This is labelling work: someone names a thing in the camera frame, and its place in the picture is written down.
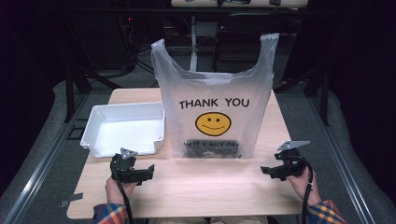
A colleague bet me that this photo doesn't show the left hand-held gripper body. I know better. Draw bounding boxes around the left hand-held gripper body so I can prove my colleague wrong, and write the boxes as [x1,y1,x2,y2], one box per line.
[109,147,143,187]

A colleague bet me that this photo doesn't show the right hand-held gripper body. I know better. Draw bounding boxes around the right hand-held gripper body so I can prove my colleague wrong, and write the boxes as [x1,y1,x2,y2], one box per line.
[274,140,311,180]

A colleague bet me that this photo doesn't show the clear smiley plastic bag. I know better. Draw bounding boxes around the clear smiley plastic bag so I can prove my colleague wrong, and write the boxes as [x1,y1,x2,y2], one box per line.
[150,32,280,160]

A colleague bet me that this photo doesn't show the person's left hand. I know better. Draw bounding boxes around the person's left hand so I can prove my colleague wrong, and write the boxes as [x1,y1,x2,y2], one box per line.
[105,176,138,206]

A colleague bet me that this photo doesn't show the white plastic tray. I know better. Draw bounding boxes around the white plastic tray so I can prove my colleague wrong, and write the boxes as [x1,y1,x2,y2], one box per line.
[79,101,166,159]

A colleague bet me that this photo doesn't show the grey floor tape strip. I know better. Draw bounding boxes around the grey floor tape strip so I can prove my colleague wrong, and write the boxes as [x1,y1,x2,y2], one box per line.
[58,192,84,209]

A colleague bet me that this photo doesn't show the black metal stand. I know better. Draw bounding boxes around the black metal stand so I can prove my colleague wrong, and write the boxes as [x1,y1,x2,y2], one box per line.
[274,66,331,127]
[64,62,123,123]

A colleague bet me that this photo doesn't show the white desk leg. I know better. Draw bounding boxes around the white desk leg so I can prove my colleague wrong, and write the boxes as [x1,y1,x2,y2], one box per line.
[189,15,199,73]

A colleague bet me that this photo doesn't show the black folding chair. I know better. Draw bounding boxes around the black folding chair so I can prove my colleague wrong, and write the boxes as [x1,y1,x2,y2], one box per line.
[213,12,283,74]

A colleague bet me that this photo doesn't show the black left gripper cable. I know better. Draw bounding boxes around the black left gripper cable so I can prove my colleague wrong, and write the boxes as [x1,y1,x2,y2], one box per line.
[110,161,134,224]

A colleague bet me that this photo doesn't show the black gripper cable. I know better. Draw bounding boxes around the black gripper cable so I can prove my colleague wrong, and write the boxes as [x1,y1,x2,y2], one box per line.
[292,155,315,224]
[110,161,134,224]

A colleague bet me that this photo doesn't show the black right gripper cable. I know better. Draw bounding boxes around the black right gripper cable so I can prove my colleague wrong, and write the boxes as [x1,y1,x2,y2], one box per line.
[292,155,315,224]

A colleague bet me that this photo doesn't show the aluminium floor rail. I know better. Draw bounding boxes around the aluminium floor rail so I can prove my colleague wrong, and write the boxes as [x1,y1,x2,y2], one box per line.
[306,92,378,224]
[0,92,92,224]

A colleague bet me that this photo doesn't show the black floor cables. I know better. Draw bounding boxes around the black floor cables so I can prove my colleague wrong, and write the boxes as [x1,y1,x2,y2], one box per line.
[134,57,161,89]

